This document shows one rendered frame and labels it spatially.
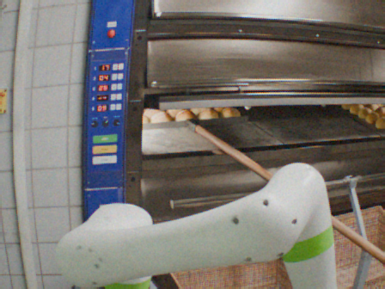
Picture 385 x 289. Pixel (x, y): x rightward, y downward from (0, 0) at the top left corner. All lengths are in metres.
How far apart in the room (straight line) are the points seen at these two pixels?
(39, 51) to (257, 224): 1.46
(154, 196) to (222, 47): 0.60
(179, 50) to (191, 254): 1.47
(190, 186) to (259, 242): 1.64
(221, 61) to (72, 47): 0.57
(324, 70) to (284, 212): 1.77
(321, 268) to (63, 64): 1.42
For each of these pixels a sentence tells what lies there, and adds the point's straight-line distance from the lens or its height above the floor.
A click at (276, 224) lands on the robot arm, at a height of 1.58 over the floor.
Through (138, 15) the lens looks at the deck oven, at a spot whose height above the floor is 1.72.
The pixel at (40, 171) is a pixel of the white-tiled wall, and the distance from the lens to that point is 2.58.
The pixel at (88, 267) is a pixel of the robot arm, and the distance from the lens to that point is 1.36.
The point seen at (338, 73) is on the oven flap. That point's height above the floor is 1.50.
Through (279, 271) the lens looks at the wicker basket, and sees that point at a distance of 3.01.
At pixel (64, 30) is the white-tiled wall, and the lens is 2.46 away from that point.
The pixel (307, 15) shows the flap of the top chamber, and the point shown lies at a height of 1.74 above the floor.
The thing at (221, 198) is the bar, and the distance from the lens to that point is 2.40.
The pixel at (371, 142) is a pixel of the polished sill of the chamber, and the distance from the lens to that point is 3.17.
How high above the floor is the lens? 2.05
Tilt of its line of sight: 18 degrees down
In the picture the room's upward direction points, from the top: 3 degrees clockwise
